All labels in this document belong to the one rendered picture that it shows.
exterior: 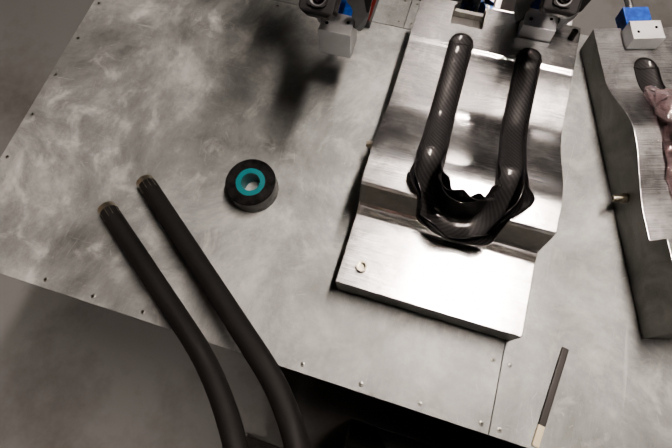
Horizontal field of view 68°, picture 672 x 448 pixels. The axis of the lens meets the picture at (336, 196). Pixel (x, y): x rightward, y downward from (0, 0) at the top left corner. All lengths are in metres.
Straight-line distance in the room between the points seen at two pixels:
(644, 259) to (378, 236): 0.37
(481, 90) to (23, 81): 1.82
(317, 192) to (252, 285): 0.18
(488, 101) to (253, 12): 0.48
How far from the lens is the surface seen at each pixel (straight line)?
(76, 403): 1.76
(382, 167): 0.68
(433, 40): 0.85
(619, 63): 0.96
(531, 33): 0.88
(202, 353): 0.70
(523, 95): 0.83
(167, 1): 1.09
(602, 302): 0.84
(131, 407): 1.69
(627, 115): 0.86
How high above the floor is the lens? 1.55
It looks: 69 degrees down
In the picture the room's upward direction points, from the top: 7 degrees counter-clockwise
